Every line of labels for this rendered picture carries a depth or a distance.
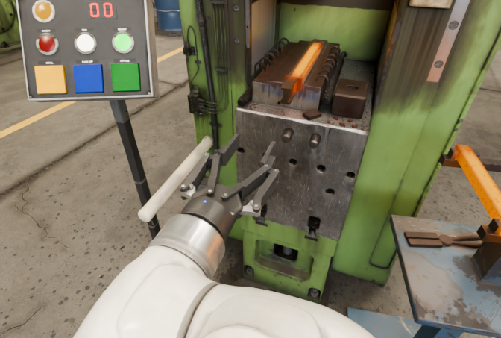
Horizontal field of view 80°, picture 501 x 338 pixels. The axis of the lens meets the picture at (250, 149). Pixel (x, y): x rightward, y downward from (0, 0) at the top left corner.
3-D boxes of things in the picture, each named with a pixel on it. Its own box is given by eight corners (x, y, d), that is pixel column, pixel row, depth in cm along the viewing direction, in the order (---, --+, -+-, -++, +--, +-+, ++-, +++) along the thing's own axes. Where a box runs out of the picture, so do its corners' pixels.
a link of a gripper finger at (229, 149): (224, 166, 55) (221, 166, 55) (239, 145, 61) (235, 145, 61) (224, 153, 54) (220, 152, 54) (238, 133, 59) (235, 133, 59)
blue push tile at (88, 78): (103, 91, 82) (100, 64, 81) (75, 92, 82) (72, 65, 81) (105, 92, 84) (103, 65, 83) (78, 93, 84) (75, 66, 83)
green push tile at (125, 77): (140, 90, 83) (138, 62, 82) (112, 91, 82) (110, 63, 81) (142, 91, 85) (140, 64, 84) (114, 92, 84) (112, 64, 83)
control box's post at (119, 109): (163, 260, 150) (99, 40, 87) (156, 257, 151) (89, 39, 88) (167, 254, 153) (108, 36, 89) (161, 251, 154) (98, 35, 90)
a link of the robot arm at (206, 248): (212, 301, 38) (230, 261, 43) (206, 258, 33) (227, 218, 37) (152, 277, 41) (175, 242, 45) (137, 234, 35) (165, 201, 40)
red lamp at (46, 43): (51, 54, 80) (45, 38, 78) (39, 52, 81) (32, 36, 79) (61, 51, 82) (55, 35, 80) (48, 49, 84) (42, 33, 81)
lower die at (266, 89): (317, 113, 86) (321, 84, 81) (252, 101, 91) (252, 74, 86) (336, 63, 118) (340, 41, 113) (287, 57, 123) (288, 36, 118)
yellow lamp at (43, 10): (48, 22, 79) (41, 4, 77) (35, 20, 81) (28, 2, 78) (58, 19, 82) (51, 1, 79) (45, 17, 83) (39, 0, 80)
